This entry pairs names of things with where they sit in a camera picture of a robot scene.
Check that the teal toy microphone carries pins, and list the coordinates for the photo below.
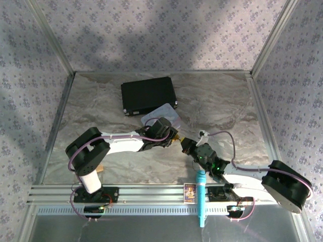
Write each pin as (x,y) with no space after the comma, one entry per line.
(201,191)

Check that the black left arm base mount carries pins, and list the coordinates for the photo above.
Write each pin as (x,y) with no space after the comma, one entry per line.
(112,194)

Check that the brass padlock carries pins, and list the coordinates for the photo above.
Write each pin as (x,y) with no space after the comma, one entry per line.
(179,137)

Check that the small printed card box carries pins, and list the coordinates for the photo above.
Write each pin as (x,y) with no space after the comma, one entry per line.
(190,193)

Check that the aluminium mounting beam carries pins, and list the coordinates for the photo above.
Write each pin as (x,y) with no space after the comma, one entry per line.
(151,192)

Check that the grey metal panel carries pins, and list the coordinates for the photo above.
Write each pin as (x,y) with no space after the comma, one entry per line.
(151,229)

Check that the small wooden block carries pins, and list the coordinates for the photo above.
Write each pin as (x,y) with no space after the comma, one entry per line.
(101,168)

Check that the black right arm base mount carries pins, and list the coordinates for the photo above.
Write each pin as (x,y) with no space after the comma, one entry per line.
(214,194)

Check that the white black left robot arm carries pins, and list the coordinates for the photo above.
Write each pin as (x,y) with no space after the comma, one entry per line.
(121,145)

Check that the aluminium corner post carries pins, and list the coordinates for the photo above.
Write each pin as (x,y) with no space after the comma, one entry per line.
(54,37)
(273,37)

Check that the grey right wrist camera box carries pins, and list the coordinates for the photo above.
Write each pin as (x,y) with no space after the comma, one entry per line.
(205,151)

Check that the black controller board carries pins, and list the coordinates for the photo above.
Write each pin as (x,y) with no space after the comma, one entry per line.
(94,210)
(236,210)

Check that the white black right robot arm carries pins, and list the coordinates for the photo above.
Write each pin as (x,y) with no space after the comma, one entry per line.
(285,186)

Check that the aluminium table edge rail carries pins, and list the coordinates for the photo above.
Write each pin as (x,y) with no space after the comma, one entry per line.
(265,126)
(56,128)

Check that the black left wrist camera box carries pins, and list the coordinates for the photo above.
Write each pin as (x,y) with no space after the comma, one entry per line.
(161,127)

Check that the black hard case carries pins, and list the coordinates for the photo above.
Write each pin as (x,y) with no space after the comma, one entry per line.
(147,95)

